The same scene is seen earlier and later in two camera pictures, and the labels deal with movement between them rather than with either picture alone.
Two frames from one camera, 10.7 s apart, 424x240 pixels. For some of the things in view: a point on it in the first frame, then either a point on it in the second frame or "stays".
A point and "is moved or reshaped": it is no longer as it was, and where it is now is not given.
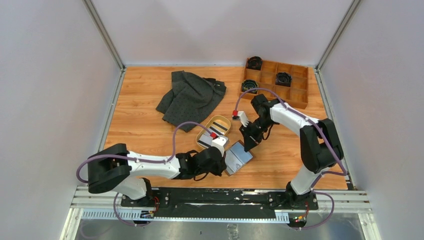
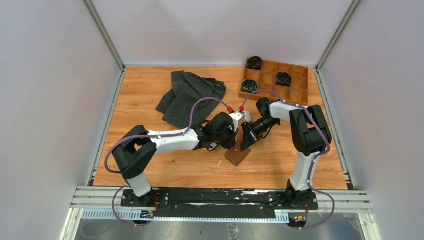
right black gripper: (250, 142) stays
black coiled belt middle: (283, 79) stays
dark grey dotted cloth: (191, 99) stays
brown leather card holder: (236, 157) is moved or reshaped
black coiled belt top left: (254, 62) stays
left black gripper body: (215, 169) -> (226, 139)
